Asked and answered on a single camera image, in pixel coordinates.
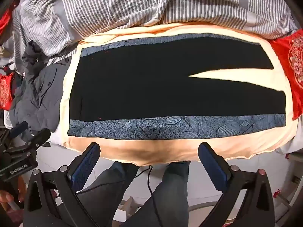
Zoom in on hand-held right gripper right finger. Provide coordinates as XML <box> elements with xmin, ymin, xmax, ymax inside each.
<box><xmin>198</xmin><ymin>142</ymin><xmax>276</xmax><ymax>227</ymax></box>

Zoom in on white furniture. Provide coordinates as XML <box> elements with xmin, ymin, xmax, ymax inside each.
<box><xmin>275</xmin><ymin>147</ymin><xmax>303</xmax><ymax>215</ymax></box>

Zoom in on red printed garment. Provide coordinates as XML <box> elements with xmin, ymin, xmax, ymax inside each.
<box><xmin>269</xmin><ymin>28</ymin><xmax>303</xmax><ymax>121</ymax></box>

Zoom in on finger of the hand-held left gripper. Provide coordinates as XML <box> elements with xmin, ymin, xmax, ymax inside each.
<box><xmin>9</xmin><ymin>121</ymin><xmax>29</xmax><ymax>136</ymax></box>
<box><xmin>26</xmin><ymin>128</ymin><xmax>51</xmax><ymax>152</ymax></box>

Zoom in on grey shirt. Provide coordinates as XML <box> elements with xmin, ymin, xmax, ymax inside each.
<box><xmin>11</xmin><ymin>60</ymin><xmax>72</xmax><ymax>135</ymax></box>

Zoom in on person's leg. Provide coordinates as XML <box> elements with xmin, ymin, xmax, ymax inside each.
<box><xmin>77</xmin><ymin>162</ymin><xmax>142</xmax><ymax>227</ymax></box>
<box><xmin>118</xmin><ymin>161</ymin><xmax>190</xmax><ymax>227</ymax></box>

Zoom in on person's left hand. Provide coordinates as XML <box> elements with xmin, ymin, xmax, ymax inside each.
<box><xmin>0</xmin><ymin>176</ymin><xmax>26</xmax><ymax>212</ymax></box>

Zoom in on small red embroidered pillow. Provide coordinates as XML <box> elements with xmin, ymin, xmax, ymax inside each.
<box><xmin>0</xmin><ymin>72</ymin><xmax>15</xmax><ymax>111</ymax></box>

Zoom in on cream blanket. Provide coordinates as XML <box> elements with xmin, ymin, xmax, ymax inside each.
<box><xmin>51</xmin><ymin>24</ymin><xmax>299</xmax><ymax>166</ymax></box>

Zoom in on dark grey garment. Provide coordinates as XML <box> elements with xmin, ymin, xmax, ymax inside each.
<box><xmin>22</xmin><ymin>40</ymin><xmax>49</xmax><ymax>82</ymax></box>

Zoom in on person's right leg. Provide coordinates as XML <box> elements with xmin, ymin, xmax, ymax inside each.
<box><xmin>118</xmin><ymin>161</ymin><xmax>190</xmax><ymax>227</ymax></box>

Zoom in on red cloth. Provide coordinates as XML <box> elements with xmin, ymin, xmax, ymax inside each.
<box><xmin>0</xmin><ymin>8</ymin><xmax>14</xmax><ymax>36</ymax></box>

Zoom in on person's left leg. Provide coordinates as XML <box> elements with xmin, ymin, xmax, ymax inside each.
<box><xmin>77</xmin><ymin>162</ymin><xmax>142</xmax><ymax>227</ymax></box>

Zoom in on black shorts with grey waistband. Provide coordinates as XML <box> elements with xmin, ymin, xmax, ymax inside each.
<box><xmin>67</xmin><ymin>33</ymin><xmax>287</xmax><ymax>140</ymax></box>

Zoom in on grey striped duvet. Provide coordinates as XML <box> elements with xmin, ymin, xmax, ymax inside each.
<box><xmin>5</xmin><ymin>0</ymin><xmax>300</xmax><ymax>74</ymax></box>

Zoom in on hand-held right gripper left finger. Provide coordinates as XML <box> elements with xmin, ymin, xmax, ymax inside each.
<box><xmin>22</xmin><ymin>142</ymin><xmax>123</xmax><ymax>227</ymax></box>

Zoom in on operator legs in jeans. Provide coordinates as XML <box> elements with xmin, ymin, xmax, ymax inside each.
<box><xmin>78</xmin><ymin>166</ymin><xmax>159</xmax><ymax>227</ymax></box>

